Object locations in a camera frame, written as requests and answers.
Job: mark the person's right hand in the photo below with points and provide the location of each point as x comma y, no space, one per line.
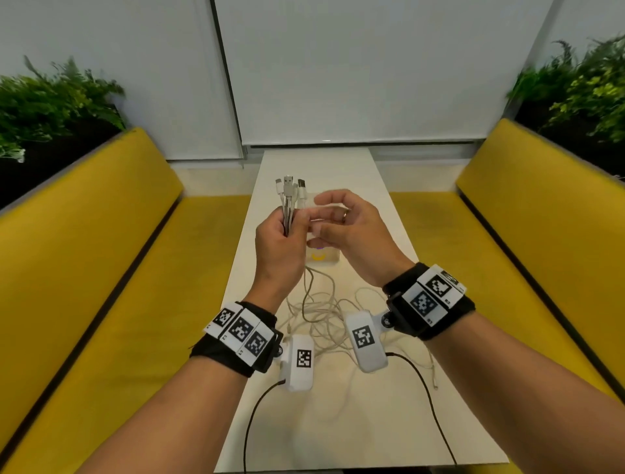
364,239

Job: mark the person's left hand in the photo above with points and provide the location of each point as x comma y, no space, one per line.
278,254

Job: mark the person's right little finger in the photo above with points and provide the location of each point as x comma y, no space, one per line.
342,194

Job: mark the person's left thumb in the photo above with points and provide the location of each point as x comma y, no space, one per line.
300,222

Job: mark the person's left forearm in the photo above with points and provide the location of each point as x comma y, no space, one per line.
166,420

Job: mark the person's right forearm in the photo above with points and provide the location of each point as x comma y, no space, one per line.
527,395

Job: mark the small clear plastic box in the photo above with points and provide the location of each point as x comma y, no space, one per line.
326,256

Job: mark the wide white roller blind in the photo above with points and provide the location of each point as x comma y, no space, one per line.
371,68

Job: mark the black wristband with marker tags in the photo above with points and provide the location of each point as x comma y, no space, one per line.
429,300
239,337

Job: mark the yellow upholstered bench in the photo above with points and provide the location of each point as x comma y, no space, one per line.
537,234
97,273

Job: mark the black planter box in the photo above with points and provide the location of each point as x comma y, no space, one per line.
581,141
49,161

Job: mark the green fern plant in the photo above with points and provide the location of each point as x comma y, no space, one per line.
53,105
586,83

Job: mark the white wrist camera with marker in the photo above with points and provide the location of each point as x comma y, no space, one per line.
299,364
365,342

